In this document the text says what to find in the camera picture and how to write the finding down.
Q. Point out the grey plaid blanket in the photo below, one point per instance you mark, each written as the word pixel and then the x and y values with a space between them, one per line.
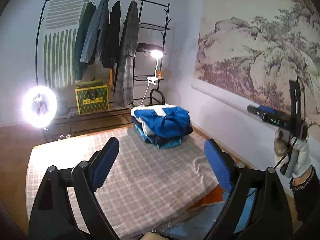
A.
pixel 145 187

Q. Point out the dark green hanging jacket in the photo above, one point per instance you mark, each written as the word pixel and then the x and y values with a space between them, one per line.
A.
pixel 78 66

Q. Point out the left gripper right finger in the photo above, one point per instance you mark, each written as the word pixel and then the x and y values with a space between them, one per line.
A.
pixel 269 216

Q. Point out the right forearm dark sleeve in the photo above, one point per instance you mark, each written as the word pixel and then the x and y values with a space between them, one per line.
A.
pixel 306 193

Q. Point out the black metal bed frame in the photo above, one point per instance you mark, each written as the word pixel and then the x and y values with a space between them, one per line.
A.
pixel 156 97

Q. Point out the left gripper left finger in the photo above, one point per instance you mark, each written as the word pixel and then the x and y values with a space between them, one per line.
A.
pixel 52 216

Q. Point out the blue denim hanging jacket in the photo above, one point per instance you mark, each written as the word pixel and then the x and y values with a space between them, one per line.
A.
pixel 95 40

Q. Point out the white and blue work jacket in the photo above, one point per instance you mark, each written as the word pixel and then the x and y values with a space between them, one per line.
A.
pixel 165 121

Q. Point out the blue floor mat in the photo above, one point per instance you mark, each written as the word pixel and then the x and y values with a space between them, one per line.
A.
pixel 198 226

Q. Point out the yellow green patterned box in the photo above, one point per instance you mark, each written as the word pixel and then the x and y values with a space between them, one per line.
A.
pixel 92 99

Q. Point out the black metal clothes rack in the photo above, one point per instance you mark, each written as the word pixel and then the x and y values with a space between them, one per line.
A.
pixel 67 121

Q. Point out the orange cloth under blanket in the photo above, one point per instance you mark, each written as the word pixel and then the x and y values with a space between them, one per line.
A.
pixel 215 196

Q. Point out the white gloved right hand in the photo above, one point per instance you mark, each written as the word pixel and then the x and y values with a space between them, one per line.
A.
pixel 291 154

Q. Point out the green striped wall hanging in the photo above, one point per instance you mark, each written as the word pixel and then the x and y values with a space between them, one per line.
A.
pixel 60 30

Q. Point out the black hanging jacket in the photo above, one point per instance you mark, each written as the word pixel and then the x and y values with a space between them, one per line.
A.
pixel 112 46

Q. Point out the landscape painting wall scroll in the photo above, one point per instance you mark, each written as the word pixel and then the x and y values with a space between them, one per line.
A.
pixel 253 48

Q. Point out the ring light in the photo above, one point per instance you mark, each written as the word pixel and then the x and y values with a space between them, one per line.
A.
pixel 39 105

